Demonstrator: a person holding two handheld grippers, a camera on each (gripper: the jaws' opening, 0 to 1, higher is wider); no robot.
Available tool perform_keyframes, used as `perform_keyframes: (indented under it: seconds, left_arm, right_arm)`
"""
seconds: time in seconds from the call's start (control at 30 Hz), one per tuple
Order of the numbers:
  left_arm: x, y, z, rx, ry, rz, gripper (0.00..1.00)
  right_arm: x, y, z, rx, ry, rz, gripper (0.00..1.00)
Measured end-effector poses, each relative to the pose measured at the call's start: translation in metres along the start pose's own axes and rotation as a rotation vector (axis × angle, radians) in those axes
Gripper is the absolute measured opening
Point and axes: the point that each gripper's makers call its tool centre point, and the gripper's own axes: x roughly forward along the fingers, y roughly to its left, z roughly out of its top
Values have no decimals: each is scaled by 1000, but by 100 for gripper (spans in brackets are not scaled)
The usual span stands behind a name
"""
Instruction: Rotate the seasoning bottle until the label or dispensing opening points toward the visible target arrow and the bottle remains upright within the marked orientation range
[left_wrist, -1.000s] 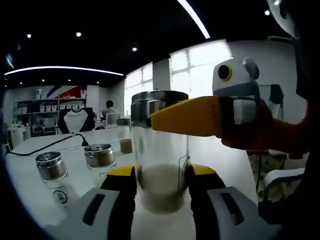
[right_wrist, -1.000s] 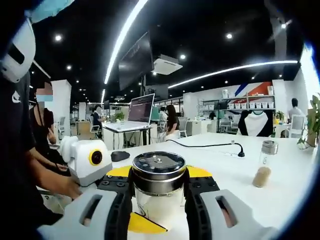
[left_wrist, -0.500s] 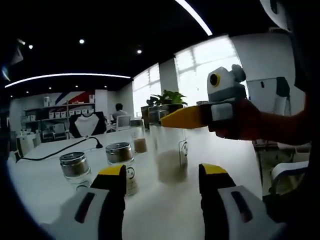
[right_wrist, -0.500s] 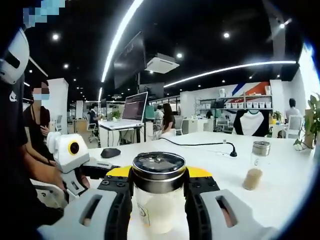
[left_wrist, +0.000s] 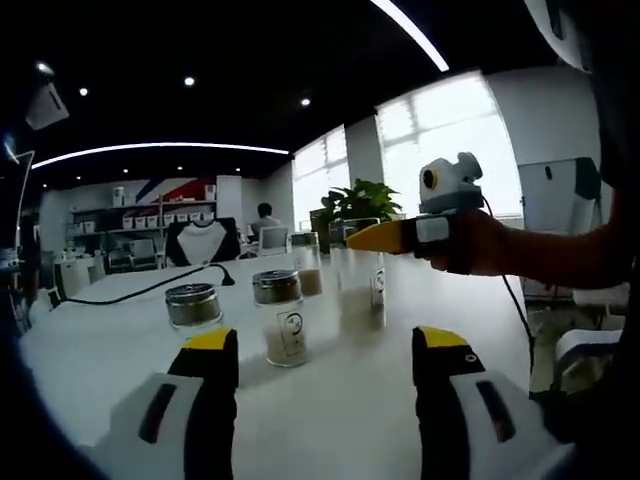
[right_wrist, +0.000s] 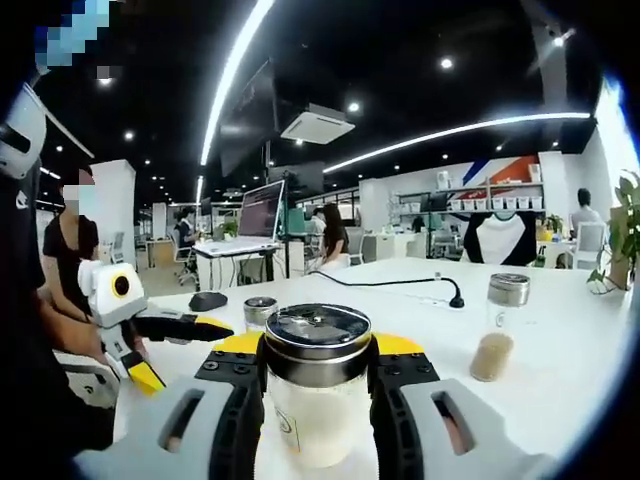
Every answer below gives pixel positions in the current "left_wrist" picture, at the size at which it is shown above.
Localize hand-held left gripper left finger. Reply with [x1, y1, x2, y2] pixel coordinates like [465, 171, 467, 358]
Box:
[94, 327, 240, 480]

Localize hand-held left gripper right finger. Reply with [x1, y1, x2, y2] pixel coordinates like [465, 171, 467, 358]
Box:
[412, 325, 576, 480]

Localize tall seasoning bottle white contents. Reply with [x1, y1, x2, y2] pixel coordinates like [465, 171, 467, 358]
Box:
[328, 217, 388, 336]

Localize seasoning bottle brown contents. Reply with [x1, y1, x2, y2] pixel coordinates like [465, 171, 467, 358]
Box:
[290, 231, 324, 298]

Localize glass seasoning bottle white powder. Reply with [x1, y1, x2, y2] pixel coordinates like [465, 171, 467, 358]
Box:
[251, 269, 311, 369]
[164, 282, 224, 338]

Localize person's right hand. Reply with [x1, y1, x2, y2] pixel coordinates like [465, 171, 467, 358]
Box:
[427, 209, 509, 277]

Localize green leafy plant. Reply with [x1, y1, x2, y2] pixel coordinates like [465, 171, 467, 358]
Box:
[321, 178, 404, 227]

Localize brown cardboard box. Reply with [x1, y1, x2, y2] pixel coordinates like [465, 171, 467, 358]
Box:
[309, 208, 334, 255]

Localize white cabinet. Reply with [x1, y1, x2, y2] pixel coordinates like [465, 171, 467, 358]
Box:
[517, 156, 609, 236]

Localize straight linear ceiling light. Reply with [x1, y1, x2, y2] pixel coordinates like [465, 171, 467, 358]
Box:
[371, 0, 451, 72]

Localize white black-sleeved shirt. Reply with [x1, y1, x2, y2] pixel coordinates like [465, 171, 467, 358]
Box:
[164, 217, 242, 269]

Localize metal storage shelf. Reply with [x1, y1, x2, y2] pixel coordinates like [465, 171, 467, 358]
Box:
[68, 198, 219, 237]

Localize row of white storage boxes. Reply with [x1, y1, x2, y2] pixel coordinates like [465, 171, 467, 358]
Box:
[121, 210, 217, 231]

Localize curved linear ceiling light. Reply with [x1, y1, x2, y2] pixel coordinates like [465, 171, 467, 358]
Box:
[31, 142, 291, 170]

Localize ceiling air vent panel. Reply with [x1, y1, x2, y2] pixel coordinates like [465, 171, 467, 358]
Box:
[24, 81, 71, 132]

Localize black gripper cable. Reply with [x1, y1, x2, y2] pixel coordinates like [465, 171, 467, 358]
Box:
[478, 192, 537, 387]

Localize black power cable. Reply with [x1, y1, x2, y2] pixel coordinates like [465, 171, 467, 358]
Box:
[63, 263, 237, 307]

